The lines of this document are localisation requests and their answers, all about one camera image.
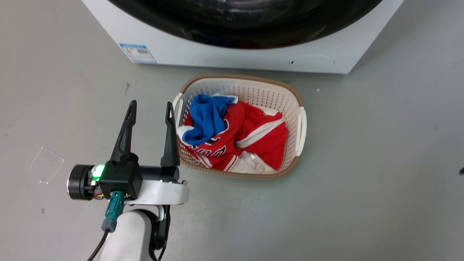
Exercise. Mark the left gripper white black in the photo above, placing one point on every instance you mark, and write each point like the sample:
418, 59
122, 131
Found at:
165, 192

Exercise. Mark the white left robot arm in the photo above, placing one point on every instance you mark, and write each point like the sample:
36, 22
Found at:
127, 235

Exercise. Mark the white washing machine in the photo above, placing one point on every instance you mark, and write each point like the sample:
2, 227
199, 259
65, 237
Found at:
224, 56

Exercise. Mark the black round washing machine door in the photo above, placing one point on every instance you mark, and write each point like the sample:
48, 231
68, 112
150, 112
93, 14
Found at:
246, 25

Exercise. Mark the blue garment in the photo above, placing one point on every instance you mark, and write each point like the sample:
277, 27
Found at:
206, 117

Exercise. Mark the blue white energy label sticker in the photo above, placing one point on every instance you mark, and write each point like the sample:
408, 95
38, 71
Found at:
137, 53

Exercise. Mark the white garment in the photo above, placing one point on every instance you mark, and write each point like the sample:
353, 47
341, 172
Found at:
250, 163

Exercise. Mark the red white sports jersey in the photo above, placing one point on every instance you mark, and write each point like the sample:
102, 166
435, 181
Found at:
253, 136

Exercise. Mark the white laundry basket brown rim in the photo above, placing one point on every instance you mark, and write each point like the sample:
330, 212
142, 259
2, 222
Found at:
268, 94

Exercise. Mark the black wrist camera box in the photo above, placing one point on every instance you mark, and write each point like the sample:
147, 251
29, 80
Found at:
121, 179

